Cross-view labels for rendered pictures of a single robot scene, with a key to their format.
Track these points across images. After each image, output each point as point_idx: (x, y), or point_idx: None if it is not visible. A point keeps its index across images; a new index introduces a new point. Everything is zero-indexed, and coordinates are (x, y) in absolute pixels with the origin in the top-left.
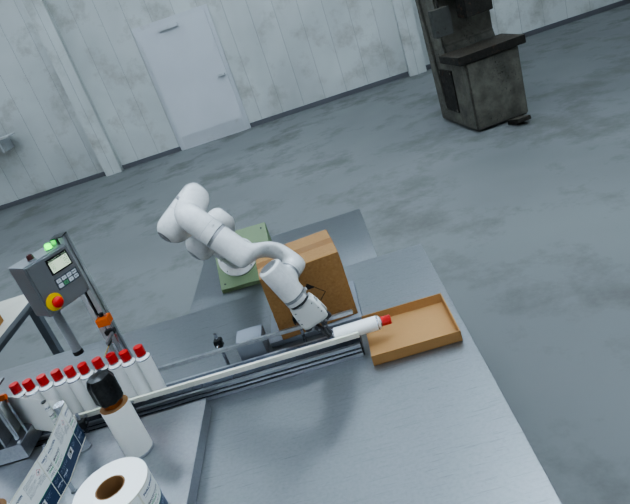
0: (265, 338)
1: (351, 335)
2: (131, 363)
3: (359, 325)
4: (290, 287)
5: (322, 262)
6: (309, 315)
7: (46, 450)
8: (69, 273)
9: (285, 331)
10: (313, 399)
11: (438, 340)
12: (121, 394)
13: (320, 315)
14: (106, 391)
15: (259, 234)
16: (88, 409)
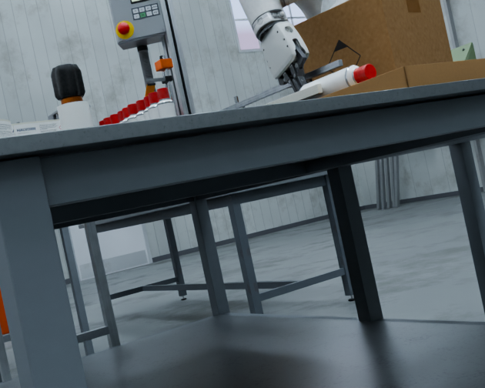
0: (256, 98)
1: (309, 88)
2: (152, 106)
3: (327, 76)
4: (252, 1)
5: (358, 5)
6: (275, 51)
7: (16, 127)
8: (148, 7)
9: (272, 89)
10: None
11: (373, 85)
12: (72, 91)
13: (285, 53)
14: (57, 78)
15: (457, 58)
16: None
